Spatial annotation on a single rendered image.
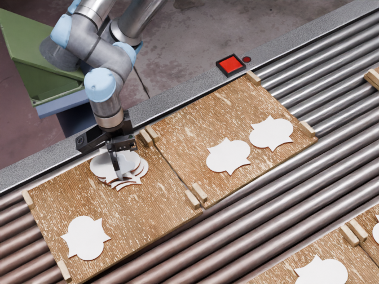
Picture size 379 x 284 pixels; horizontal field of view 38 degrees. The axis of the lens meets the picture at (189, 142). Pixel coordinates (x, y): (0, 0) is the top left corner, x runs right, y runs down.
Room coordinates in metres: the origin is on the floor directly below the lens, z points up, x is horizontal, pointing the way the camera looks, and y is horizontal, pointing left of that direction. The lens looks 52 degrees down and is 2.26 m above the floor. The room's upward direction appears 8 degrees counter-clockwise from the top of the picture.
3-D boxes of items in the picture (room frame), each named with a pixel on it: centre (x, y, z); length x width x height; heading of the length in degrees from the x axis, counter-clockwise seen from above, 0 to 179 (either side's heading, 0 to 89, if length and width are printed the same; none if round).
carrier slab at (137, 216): (0.86, 0.25, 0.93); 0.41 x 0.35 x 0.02; 116
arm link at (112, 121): (0.97, 0.20, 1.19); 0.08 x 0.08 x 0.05
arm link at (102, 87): (0.97, 0.20, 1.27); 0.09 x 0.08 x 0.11; 157
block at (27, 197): (0.90, 0.48, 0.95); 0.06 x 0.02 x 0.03; 26
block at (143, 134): (1.07, 0.13, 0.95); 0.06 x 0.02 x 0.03; 26
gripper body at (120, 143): (0.97, 0.19, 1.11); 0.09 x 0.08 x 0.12; 97
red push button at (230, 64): (1.36, -0.18, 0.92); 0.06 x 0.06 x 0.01; 24
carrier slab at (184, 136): (1.05, -0.12, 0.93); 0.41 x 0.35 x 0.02; 117
